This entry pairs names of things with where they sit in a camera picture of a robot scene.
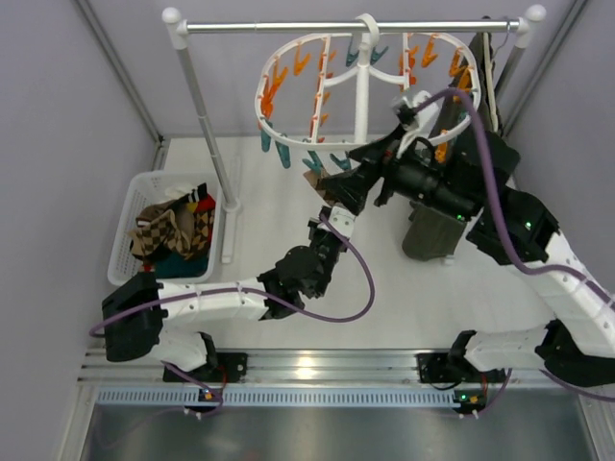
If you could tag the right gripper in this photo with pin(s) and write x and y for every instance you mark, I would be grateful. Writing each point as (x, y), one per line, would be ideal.
(384, 174)

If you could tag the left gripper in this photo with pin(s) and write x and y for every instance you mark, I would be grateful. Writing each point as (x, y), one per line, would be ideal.
(322, 235)

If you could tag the brown argyle sock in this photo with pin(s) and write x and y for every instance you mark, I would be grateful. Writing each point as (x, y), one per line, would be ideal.
(155, 234)
(202, 235)
(318, 181)

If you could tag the white clip hanger frame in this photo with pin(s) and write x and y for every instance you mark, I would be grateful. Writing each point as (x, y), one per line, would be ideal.
(344, 57)

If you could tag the black striped sock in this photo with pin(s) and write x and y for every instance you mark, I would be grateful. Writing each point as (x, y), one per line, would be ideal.
(197, 194)

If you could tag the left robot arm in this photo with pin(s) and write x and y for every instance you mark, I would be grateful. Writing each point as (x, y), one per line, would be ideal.
(146, 317)

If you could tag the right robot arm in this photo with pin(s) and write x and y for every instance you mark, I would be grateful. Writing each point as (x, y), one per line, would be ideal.
(516, 230)

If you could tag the wooden clothes hanger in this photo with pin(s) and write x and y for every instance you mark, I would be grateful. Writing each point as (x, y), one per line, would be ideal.
(489, 82)

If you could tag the olive green garment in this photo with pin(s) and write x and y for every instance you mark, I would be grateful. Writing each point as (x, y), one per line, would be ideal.
(431, 234)

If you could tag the red sock in basket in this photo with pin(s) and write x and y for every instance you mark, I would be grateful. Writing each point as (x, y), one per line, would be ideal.
(207, 204)

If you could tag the dark teal sock in basket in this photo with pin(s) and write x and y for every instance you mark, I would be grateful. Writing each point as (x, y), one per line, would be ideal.
(175, 267)

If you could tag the white sock in basket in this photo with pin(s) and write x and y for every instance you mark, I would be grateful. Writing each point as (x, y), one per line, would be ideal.
(177, 191)

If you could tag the white laundry basket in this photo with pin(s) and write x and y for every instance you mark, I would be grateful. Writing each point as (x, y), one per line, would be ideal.
(146, 189)

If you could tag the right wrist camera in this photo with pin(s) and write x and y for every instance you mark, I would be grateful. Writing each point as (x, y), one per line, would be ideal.
(415, 123)

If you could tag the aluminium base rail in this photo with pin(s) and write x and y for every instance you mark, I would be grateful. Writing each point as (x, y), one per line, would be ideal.
(305, 378)

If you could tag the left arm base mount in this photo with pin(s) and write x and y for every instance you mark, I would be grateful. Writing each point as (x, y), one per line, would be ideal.
(231, 368)

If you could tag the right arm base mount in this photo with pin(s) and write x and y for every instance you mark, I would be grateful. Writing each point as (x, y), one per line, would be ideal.
(434, 368)

